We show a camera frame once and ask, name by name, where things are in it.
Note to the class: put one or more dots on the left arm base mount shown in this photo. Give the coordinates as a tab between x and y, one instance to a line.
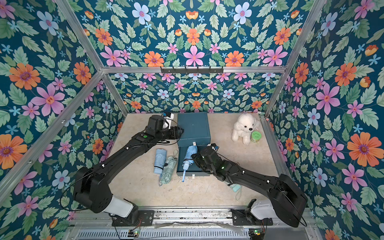
132	217

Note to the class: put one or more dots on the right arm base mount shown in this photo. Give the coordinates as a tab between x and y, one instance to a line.
252	214

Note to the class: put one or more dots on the mint green folded umbrella left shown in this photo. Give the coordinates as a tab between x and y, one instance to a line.
169	168

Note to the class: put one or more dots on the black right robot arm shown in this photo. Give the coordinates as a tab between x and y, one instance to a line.
287	199

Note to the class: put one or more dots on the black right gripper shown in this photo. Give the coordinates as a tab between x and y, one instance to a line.
199	157

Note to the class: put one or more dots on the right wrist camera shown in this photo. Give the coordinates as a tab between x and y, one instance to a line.
214	147

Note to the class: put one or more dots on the teal drawer cabinet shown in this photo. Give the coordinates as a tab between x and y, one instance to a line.
196	130

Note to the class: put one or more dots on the black hook rail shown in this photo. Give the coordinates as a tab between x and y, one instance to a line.
191	70

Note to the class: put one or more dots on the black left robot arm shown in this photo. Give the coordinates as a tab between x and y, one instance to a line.
91	187

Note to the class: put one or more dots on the light blue umbrella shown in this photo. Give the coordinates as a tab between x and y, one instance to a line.
188	162
160	159

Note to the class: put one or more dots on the white plush dog toy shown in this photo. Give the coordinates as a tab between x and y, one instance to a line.
243	128

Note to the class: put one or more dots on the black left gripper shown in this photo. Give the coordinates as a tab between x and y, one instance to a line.
174	134

